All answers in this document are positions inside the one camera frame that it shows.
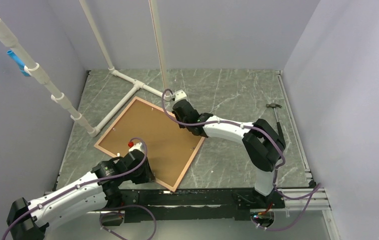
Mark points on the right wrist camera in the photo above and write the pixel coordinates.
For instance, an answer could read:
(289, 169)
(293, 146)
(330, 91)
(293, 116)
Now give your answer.
(179, 95)

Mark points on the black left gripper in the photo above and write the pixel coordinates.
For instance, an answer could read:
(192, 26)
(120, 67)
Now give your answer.
(147, 175)

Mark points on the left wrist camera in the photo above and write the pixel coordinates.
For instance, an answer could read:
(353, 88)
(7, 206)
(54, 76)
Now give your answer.
(137, 146)

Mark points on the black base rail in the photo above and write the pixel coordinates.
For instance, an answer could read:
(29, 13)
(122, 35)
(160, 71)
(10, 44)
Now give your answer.
(193, 204)

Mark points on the pink wooden picture frame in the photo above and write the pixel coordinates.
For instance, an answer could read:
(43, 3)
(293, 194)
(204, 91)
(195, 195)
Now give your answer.
(171, 149)

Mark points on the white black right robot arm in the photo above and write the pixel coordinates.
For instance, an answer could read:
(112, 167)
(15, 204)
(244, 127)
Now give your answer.
(262, 142)

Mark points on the blue pipe peg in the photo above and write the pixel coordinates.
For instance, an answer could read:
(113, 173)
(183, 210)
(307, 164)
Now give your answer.
(18, 61)

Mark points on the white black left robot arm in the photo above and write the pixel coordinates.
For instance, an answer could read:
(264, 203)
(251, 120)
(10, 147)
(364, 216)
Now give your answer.
(98, 189)

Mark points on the white pvc pipe stand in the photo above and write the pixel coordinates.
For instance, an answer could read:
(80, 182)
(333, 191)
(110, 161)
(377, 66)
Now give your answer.
(34, 33)

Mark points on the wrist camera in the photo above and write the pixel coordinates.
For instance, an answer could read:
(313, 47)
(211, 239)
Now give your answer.
(137, 146)
(179, 95)

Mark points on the black handled claw hammer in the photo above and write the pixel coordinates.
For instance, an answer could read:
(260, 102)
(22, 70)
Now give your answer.
(275, 107)

